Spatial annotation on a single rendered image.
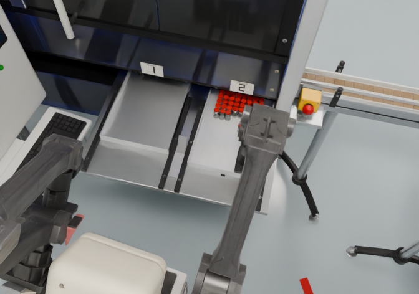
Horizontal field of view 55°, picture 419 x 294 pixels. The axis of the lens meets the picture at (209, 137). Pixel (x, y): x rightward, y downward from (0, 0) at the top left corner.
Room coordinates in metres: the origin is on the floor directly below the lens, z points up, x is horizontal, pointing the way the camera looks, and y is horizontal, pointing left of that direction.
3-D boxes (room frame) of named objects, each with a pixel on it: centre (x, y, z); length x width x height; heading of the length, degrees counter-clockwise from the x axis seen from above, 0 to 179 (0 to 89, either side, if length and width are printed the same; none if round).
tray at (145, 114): (0.90, 0.24, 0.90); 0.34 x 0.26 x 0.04; 170
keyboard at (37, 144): (0.70, 0.62, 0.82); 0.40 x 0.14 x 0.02; 163
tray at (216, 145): (0.81, -0.09, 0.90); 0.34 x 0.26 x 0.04; 169
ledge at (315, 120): (0.95, -0.38, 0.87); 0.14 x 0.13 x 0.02; 170
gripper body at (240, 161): (0.65, -0.13, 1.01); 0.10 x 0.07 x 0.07; 169
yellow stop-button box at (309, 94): (0.91, -0.36, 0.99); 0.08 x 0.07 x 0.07; 170
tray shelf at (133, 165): (0.80, 0.09, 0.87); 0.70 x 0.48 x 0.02; 80
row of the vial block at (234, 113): (0.90, -0.10, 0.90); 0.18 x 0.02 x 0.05; 79
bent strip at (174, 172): (0.69, 0.11, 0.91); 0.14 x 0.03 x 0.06; 169
